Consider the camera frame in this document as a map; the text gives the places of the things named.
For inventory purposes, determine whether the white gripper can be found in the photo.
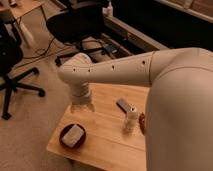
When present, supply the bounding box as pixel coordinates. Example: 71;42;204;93
70;83;95;112

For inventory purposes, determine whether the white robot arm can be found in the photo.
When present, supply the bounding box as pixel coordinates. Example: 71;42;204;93
58;47;213;171

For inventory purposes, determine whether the dark red bowl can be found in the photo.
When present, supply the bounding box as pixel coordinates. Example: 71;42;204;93
59;124;86;149

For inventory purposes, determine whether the white sponge block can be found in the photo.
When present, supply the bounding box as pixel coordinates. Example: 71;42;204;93
62;125;84;147

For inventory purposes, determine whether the power strip on floor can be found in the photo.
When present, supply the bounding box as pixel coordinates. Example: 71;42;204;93
104;44;117;54

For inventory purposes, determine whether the small white bottle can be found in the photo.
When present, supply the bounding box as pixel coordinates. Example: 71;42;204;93
124;107;138;133

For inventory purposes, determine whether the red brown small object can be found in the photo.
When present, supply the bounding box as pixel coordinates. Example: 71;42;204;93
139;113;145;135

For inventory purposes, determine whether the black office chair centre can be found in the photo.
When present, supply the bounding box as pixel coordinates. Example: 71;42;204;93
46;0;109;54

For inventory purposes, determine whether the black office chair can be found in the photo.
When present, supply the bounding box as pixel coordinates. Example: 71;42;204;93
0;19;45;120
46;0;109;54

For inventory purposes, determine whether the black office chair left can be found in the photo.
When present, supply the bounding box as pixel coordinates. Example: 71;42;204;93
0;19;45;120

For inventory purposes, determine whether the white spray bottle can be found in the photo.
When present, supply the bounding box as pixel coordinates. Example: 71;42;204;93
103;2;113;17

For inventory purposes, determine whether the wooden desk top left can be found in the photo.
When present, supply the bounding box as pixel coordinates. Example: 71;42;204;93
0;0;48;48

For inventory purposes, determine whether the black floor cable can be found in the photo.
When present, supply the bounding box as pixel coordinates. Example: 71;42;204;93
14;35;73;68

